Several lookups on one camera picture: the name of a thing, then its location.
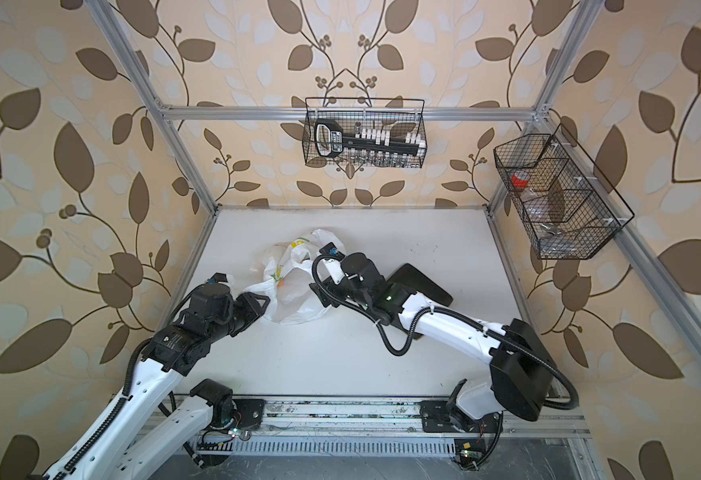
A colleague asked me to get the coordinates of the aluminium rail frame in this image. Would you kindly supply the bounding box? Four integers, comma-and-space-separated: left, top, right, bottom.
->
94, 394, 591, 439

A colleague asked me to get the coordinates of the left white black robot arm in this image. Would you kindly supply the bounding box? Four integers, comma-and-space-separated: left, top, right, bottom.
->
43, 273, 274, 479

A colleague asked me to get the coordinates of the black socket tool set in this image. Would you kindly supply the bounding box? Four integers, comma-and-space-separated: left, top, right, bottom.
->
312, 119, 427, 158

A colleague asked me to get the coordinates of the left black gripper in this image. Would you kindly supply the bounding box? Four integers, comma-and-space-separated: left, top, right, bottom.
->
206, 290, 272, 346

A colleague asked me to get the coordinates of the right black wire basket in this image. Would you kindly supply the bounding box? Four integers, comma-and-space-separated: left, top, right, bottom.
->
493, 125, 634, 260

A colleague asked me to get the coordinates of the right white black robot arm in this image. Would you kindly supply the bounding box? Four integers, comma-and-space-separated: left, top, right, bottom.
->
310, 243, 579, 471

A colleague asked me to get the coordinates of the white plastic bag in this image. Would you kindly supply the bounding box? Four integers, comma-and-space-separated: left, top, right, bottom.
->
246, 229, 344, 326

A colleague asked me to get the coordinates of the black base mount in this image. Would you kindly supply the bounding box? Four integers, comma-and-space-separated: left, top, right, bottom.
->
419, 400, 502, 435
204, 398, 266, 432

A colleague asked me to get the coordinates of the back black wire basket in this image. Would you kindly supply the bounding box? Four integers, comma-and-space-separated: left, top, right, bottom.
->
302, 95, 428, 169

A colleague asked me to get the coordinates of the black square plate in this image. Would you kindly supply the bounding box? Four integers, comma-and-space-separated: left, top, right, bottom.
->
386, 263, 453, 332

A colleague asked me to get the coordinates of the black wire basket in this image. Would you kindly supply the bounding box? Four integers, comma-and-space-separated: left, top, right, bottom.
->
493, 125, 634, 260
302, 95, 428, 169

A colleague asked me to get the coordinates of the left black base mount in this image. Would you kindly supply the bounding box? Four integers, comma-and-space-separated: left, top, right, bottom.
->
204, 398, 266, 432

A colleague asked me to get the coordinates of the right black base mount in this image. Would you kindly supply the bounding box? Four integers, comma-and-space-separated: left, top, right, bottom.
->
419, 400, 502, 435

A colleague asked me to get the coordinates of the red capped clear bottle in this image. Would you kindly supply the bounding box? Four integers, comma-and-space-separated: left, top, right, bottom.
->
510, 169, 538, 202

